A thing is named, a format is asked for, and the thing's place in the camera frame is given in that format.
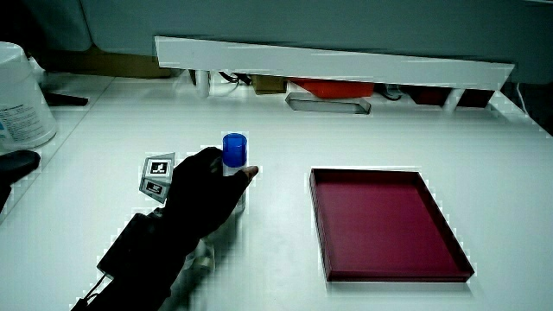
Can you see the blue capped glue stick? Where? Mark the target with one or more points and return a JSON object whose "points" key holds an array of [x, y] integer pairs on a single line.
{"points": [[234, 149]]}

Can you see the brown cardboard box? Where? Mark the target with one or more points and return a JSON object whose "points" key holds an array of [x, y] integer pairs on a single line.
{"points": [[103, 62]]}

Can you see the dark red box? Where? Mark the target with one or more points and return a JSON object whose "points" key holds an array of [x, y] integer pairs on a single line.
{"points": [[427, 95], [475, 98]]}

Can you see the small brown box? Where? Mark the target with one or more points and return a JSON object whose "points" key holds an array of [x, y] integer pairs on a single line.
{"points": [[268, 84]]}

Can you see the black rounded object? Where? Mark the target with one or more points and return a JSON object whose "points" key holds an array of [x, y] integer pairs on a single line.
{"points": [[15, 166]]}

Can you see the black wrist sensor box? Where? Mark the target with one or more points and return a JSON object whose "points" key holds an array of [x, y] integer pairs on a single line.
{"points": [[129, 246]]}

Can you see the white desk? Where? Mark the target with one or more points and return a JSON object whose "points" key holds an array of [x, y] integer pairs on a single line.
{"points": [[389, 138]]}

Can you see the dark red tray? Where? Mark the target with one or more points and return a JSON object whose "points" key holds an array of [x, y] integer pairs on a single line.
{"points": [[384, 224]]}

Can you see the white plastic bucket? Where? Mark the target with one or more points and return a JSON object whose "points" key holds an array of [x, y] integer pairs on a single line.
{"points": [[21, 99]]}

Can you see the person's left hand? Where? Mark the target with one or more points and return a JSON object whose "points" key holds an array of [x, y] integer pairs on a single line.
{"points": [[203, 194]]}

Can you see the orange box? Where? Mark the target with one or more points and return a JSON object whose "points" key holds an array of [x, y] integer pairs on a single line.
{"points": [[337, 88]]}

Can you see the white desk shelf riser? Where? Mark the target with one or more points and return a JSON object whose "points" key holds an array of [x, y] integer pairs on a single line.
{"points": [[328, 60]]}

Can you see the person's left forearm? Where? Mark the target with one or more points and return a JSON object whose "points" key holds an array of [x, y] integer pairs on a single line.
{"points": [[142, 281]]}

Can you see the flat black object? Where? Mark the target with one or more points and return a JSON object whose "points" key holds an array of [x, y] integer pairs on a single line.
{"points": [[65, 100]]}

